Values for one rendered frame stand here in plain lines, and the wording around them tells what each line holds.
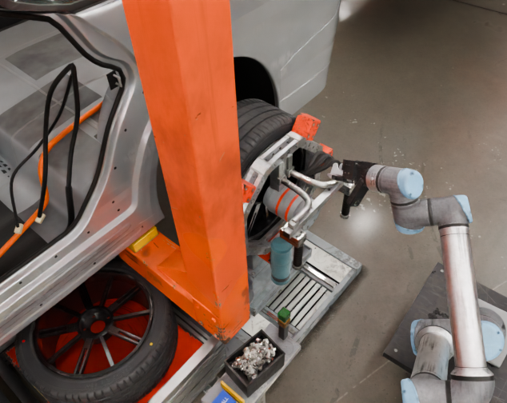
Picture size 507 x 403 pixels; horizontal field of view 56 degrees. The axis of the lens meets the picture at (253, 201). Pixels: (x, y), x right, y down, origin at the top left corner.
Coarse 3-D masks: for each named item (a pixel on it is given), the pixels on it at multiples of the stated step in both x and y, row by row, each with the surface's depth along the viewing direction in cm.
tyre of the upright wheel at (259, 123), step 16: (240, 112) 189; (256, 112) 189; (272, 112) 192; (240, 128) 183; (256, 128) 182; (272, 128) 183; (288, 128) 192; (240, 144) 179; (256, 144) 179; (240, 160) 177; (304, 160) 219; (272, 224) 226
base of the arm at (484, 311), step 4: (480, 308) 208; (484, 308) 207; (480, 312) 204; (484, 312) 204; (488, 312) 204; (492, 312) 205; (488, 316) 201; (492, 316) 202; (496, 316) 203; (496, 320) 201; (500, 320) 203; (500, 324) 201; (504, 324) 203; (504, 328) 203; (504, 332) 201; (504, 336) 202
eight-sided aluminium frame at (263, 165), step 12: (276, 144) 184; (288, 144) 189; (300, 144) 187; (312, 144) 197; (264, 156) 180; (276, 156) 180; (288, 156) 185; (312, 156) 213; (252, 168) 178; (264, 168) 176; (252, 180) 181; (264, 180) 179; (312, 192) 222; (252, 204) 181; (276, 228) 221; (252, 240) 211; (264, 240) 216; (252, 252) 202; (264, 252) 212
